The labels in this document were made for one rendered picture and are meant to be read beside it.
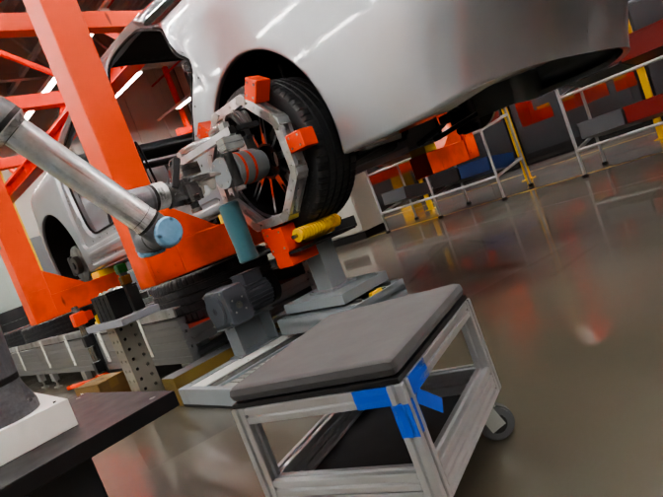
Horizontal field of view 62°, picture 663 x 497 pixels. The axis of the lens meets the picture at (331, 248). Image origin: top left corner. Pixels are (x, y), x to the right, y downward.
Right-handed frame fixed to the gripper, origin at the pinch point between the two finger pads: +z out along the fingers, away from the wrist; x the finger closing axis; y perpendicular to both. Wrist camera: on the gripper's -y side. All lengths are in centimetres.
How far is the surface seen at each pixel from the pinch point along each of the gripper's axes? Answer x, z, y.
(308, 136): 18.7, 33.7, -1.9
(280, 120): 9.7, 31.6, -11.8
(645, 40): 42, 395, -7
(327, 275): -13, 45, 53
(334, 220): -3, 52, 32
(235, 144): 2.2, 13.0, -8.4
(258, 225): -25.2, 30.1, 22.2
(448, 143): -63, 248, 14
